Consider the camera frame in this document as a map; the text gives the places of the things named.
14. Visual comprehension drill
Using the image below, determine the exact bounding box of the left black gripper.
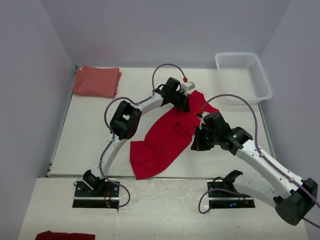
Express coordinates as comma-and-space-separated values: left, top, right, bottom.
169, 90, 190, 113

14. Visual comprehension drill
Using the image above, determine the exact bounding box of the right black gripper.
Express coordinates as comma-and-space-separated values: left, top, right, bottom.
191, 125, 220, 151

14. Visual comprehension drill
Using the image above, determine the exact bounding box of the bright red t shirt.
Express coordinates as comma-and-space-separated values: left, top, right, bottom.
129, 90, 206, 180

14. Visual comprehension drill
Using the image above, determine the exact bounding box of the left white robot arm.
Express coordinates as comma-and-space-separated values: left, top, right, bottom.
82, 77, 195, 197

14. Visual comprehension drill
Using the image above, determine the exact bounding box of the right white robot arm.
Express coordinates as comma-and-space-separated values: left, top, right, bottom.
191, 111, 318, 226

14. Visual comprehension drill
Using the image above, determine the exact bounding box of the white plastic basket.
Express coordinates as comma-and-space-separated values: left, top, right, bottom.
215, 52, 273, 104

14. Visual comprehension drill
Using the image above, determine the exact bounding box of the folded pink t shirt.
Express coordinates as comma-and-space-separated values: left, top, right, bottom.
71, 65, 122, 99

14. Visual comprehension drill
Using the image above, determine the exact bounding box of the dark red cloth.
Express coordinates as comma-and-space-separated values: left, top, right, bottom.
35, 230, 96, 240

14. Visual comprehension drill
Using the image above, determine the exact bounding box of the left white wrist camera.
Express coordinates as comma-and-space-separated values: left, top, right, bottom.
181, 77, 195, 96

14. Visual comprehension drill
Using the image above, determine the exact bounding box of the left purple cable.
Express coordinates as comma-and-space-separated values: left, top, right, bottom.
98, 63, 188, 208

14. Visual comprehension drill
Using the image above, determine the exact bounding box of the purple cable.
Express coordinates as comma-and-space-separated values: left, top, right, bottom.
198, 93, 320, 229
98, 63, 188, 208

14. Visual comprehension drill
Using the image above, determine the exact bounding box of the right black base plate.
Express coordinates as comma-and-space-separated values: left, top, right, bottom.
207, 176, 256, 209

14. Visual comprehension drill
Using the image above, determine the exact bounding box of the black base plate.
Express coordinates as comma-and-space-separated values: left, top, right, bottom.
207, 176, 256, 209
72, 181, 120, 210

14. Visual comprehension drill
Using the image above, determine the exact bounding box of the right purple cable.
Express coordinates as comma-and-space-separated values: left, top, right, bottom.
198, 93, 320, 229

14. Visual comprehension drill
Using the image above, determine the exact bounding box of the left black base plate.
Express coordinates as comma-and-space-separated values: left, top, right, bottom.
72, 181, 120, 210

